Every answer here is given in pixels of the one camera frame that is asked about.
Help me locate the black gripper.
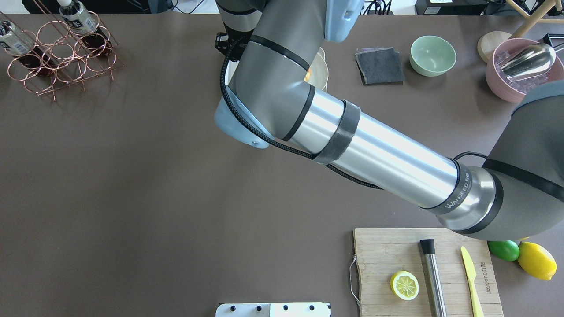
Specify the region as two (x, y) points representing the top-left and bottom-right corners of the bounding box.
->
(214, 22), (242, 62)

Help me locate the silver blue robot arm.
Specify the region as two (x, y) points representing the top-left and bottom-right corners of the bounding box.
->
(214, 0), (564, 240)

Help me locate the cream serving tray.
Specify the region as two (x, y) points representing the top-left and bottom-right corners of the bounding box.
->
(225, 41), (323, 117)

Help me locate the tea bottle in rack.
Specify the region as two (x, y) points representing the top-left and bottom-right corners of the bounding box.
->
(57, 0), (113, 57)

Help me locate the tea bottle rack edge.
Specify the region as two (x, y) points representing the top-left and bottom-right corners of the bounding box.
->
(0, 20), (55, 77)

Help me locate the white round plate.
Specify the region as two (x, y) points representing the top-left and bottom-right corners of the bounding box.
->
(308, 48), (329, 92)

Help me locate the grey folded cloth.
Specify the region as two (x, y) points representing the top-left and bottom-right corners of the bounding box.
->
(355, 48), (405, 85)

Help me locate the green ceramic bowl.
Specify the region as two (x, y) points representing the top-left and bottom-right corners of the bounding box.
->
(409, 35), (457, 77)

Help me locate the round wooden coaster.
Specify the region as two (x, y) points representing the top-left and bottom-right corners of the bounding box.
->
(477, 31), (511, 64)

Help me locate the wooden cutting board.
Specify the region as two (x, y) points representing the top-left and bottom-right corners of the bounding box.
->
(354, 228), (504, 317)

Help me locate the steel muddler black tip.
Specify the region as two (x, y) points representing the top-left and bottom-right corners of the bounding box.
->
(419, 239), (448, 317)

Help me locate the pink ice bowl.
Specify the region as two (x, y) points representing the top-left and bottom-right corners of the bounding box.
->
(486, 38), (564, 103)

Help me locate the half lemon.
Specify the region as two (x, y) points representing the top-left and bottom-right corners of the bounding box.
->
(390, 270), (419, 301)

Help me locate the wooden cup stand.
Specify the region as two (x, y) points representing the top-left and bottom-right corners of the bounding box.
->
(506, 0), (564, 39)

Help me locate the metal ice scoop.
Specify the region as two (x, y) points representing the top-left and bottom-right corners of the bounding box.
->
(500, 43), (556, 82)

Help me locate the yellow plastic knife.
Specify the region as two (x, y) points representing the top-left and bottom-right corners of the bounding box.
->
(460, 246), (485, 317)

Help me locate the green lime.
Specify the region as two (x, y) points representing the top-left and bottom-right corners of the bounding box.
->
(487, 240), (520, 262)

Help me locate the yellow lemon lower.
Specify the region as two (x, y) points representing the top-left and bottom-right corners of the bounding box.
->
(517, 241), (557, 281)

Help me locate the braided ring bread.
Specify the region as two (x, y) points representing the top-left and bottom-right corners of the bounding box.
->
(303, 68), (312, 82)

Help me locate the copper wire bottle rack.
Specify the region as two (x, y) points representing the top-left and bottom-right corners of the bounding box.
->
(1, 0), (124, 101)

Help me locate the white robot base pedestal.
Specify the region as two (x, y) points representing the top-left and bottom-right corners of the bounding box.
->
(215, 302), (332, 317)

